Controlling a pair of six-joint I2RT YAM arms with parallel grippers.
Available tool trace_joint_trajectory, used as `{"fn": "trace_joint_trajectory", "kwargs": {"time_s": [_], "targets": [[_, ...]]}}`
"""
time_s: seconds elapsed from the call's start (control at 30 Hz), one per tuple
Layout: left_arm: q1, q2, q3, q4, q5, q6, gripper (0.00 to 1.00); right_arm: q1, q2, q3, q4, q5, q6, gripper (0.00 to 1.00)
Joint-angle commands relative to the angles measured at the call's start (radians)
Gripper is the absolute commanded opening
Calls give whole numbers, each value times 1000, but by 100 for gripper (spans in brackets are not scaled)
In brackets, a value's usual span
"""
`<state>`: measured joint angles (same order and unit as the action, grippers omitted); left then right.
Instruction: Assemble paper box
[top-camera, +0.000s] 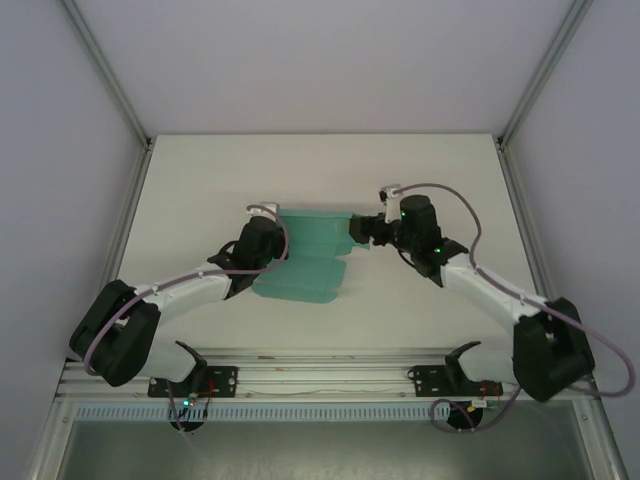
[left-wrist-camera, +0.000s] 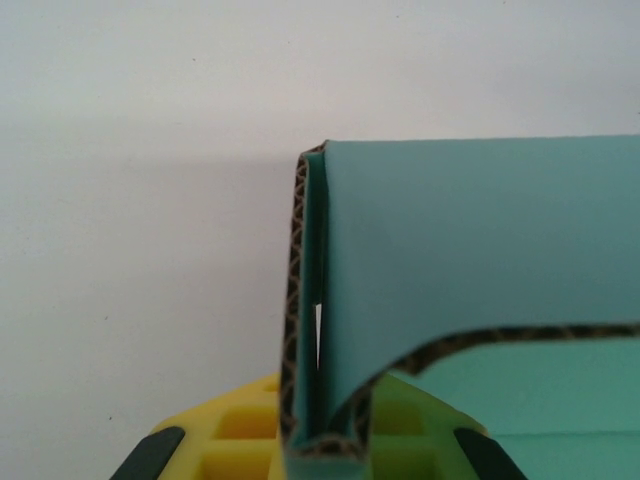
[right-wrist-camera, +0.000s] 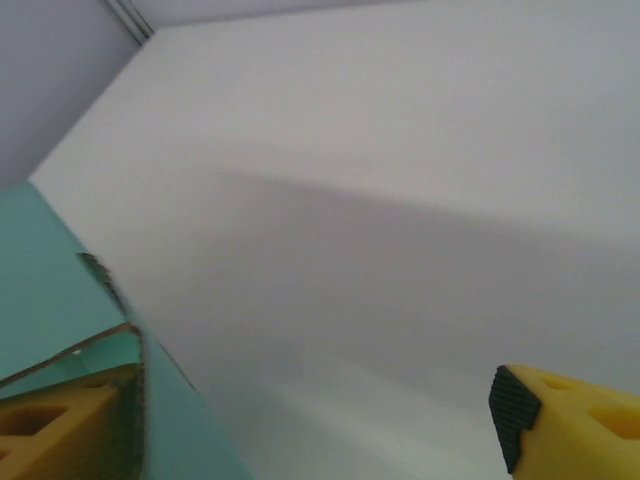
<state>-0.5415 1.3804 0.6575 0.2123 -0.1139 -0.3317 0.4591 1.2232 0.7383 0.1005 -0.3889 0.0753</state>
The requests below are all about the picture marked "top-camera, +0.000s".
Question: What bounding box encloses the teal paper box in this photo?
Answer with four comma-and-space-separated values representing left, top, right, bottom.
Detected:
251, 208, 372, 305

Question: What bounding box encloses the grey metal sheet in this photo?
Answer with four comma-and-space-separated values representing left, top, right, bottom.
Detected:
54, 418, 599, 480

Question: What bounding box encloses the aluminium frame side rail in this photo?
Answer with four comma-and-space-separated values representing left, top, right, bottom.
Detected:
27, 137, 154, 480
497, 137, 629, 480

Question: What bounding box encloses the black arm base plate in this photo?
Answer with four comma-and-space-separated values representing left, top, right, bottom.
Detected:
408, 364, 504, 399
148, 365, 239, 399

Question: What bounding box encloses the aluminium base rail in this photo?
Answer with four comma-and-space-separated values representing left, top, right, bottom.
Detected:
54, 352, 601, 401

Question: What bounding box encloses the slotted grey cable duct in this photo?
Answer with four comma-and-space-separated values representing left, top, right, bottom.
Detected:
74, 403, 454, 422

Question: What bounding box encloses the aluminium frame post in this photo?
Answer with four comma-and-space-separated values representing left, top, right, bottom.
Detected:
497, 0, 594, 149
62, 0, 154, 151

